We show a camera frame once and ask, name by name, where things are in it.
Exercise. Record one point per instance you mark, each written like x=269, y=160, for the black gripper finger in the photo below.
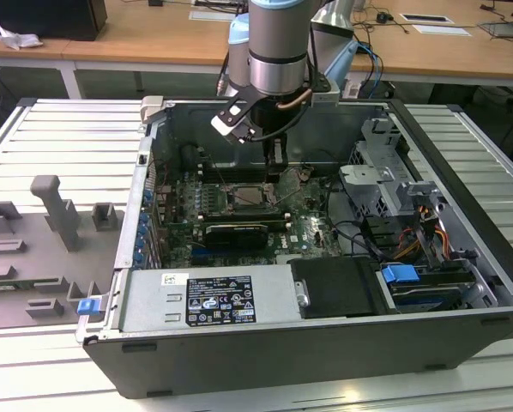
x=282, y=165

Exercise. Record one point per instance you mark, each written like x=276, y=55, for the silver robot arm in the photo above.
x=278, y=51

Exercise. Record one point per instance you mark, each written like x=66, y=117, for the black RAM slot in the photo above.
x=243, y=213
x=239, y=169
x=239, y=173
x=280, y=222
x=278, y=219
x=243, y=216
x=239, y=166
x=239, y=177

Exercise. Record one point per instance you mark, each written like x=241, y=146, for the CPU socket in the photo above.
x=252, y=209

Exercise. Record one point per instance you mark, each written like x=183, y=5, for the green motherboard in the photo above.
x=312, y=227

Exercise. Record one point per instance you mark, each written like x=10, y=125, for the black expansion card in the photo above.
x=235, y=238

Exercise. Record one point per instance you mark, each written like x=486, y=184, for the silver metal drive cage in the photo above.
x=370, y=176

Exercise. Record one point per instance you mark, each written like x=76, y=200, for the white power socket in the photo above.
x=351, y=88

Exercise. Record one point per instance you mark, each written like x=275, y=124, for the grey case latch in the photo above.
x=153, y=107

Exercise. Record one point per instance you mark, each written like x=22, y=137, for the grey desk plate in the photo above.
x=209, y=15

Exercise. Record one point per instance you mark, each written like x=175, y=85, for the black plastic shroud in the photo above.
x=338, y=287

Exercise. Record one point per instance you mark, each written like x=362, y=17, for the wooden desk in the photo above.
x=153, y=38

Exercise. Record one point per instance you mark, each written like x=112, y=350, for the small black adapter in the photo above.
x=384, y=17

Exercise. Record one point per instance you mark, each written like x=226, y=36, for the small black desk item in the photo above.
x=155, y=2

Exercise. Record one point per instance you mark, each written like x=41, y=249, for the grey power supply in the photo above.
x=149, y=296

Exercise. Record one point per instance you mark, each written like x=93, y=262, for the black open PC case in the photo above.
x=282, y=360

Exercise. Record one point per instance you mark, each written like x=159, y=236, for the white desk plate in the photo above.
x=443, y=31

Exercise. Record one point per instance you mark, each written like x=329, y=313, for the silver disk bay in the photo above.
x=481, y=294

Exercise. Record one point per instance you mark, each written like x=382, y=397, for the blue case latch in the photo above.
x=88, y=307

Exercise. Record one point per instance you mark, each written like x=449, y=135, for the black computer box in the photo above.
x=46, y=17

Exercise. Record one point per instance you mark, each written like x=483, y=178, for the clear plastic tray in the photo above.
x=505, y=30

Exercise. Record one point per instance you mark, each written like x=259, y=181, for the crumpled white paper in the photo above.
x=18, y=39

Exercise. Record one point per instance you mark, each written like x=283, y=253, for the grey parts rack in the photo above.
x=20, y=266

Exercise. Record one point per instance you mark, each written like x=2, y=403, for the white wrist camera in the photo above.
x=222, y=124

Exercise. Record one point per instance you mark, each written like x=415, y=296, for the silver camera bracket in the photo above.
x=325, y=96

